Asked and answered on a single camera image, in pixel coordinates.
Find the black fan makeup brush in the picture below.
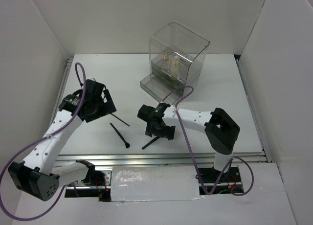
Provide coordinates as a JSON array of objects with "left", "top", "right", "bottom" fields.
[{"left": 141, "top": 136, "right": 159, "bottom": 150}]

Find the black thin makeup brush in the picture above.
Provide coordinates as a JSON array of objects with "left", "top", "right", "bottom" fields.
[{"left": 111, "top": 113, "right": 130, "bottom": 127}]

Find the black small makeup brush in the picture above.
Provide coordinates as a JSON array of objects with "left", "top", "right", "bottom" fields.
[{"left": 110, "top": 122, "right": 130, "bottom": 149}]

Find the cream foundation bottle gold collar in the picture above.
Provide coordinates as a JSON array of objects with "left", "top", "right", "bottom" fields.
[{"left": 170, "top": 55, "right": 180, "bottom": 77}]

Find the small gold cap bottle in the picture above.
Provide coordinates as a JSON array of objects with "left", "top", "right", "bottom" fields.
[{"left": 162, "top": 52, "right": 170, "bottom": 69}]

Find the clear acrylic makeup organizer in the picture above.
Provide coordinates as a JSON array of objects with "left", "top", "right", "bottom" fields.
[{"left": 140, "top": 22, "right": 210, "bottom": 104}]

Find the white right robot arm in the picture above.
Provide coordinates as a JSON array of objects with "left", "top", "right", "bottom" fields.
[{"left": 137, "top": 103, "right": 240, "bottom": 182}]

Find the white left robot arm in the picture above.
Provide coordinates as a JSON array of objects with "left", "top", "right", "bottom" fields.
[{"left": 8, "top": 79, "right": 116, "bottom": 202}]

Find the aluminium frame rail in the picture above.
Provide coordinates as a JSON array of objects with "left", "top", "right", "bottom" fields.
[{"left": 53, "top": 152, "right": 268, "bottom": 167}]

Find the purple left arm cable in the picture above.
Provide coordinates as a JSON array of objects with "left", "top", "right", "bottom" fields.
[{"left": 0, "top": 62, "right": 87, "bottom": 222}]

